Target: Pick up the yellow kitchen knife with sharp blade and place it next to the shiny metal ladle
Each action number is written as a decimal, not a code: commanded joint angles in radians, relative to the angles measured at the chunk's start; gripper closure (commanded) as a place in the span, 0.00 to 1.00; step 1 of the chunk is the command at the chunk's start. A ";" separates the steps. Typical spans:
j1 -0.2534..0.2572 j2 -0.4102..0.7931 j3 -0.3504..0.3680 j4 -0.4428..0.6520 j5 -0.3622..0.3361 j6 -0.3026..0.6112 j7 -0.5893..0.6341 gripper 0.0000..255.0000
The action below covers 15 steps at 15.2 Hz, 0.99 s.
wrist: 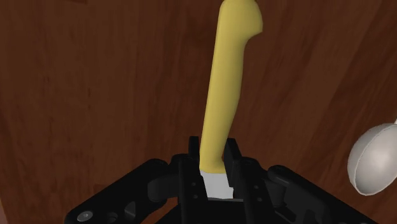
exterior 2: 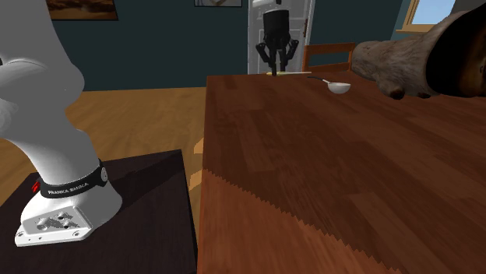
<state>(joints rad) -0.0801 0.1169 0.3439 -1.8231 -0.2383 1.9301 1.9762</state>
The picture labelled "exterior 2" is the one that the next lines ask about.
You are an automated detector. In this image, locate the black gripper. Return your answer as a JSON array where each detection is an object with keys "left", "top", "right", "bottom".
[{"left": 255, "top": 9, "right": 300, "bottom": 77}]

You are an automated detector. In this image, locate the yellow flat thing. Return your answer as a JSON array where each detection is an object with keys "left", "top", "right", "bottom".
[{"left": 265, "top": 70, "right": 312, "bottom": 77}]

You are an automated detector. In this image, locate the wooden framed window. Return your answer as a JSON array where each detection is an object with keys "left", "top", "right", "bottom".
[{"left": 395, "top": 0, "right": 457, "bottom": 34}]

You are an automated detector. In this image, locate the pale framed wall picture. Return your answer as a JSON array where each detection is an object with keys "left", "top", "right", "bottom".
[{"left": 193, "top": 0, "right": 243, "bottom": 8}]

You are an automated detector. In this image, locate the white bowl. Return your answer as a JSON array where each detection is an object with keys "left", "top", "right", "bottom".
[{"left": 327, "top": 82, "right": 352, "bottom": 95}]

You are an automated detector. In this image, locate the grey brown hollow log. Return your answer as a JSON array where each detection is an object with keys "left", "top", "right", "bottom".
[{"left": 350, "top": 3, "right": 486, "bottom": 100}]

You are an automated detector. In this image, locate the white door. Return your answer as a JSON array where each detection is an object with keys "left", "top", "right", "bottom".
[{"left": 247, "top": 0, "right": 316, "bottom": 76}]

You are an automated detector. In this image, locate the dark robot stand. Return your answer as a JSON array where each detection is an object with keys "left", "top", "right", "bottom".
[{"left": 0, "top": 149, "right": 199, "bottom": 274}]

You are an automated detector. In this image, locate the brown wooden table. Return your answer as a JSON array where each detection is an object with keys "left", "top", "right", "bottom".
[{"left": 196, "top": 71, "right": 486, "bottom": 274}]

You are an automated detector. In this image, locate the brown wooden chair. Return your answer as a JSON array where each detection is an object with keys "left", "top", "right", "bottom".
[{"left": 301, "top": 41, "right": 357, "bottom": 73}]

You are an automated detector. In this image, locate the brown framed wall picture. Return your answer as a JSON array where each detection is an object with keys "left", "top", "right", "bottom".
[{"left": 45, "top": 0, "right": 119, "bottom": 22}]

